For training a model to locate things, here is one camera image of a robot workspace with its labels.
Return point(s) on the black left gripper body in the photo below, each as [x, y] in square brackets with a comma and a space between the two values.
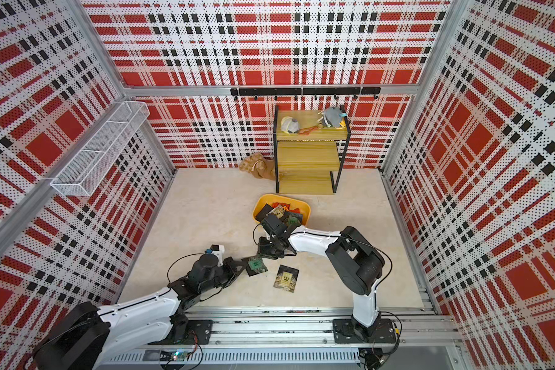
[224, 275]

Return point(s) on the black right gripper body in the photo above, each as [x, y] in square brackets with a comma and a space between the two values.
[268, 248]

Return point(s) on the green label tea bag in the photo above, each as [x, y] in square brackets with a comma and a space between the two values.
[255, 265]

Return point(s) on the yellow label tea bag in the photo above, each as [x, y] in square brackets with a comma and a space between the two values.
[286, 278]

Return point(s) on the dark tea bag barcode side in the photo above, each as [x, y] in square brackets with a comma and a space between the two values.
[260, 216]

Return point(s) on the red tea bag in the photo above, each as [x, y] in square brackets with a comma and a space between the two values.
[286, 203]

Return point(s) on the green yellow tea bag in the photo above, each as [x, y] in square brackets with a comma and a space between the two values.
[294, 219]

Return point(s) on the dark oolong tea bag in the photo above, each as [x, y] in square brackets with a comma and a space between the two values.
[279, 211]

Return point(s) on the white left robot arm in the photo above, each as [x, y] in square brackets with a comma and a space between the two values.
[90, 335]

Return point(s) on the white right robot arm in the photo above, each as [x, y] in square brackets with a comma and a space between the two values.
[357, 263]

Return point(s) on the yellow plastic storage box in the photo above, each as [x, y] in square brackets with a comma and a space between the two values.
[271, 201]

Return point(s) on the green circuit board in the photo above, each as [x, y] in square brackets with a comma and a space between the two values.
[175, 356]

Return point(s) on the orange scissors on shelf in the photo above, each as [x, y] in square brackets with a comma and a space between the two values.
[306, 131]

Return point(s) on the white toy on shelf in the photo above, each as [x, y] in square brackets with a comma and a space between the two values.
[289, 125]

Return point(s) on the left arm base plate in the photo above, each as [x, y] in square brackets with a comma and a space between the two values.
[189, 332]

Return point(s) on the wooden black-frame shelf rack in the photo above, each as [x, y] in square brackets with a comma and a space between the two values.
[311, 164]

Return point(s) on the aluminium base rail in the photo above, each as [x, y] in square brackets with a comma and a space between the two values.
[298, 339]

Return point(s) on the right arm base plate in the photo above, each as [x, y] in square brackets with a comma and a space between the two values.
[348, 331]

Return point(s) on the white wire mesh basket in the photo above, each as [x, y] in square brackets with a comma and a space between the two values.
[85, 171]

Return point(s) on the black wall hook rail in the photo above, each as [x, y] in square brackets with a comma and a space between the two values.
[306, 91]

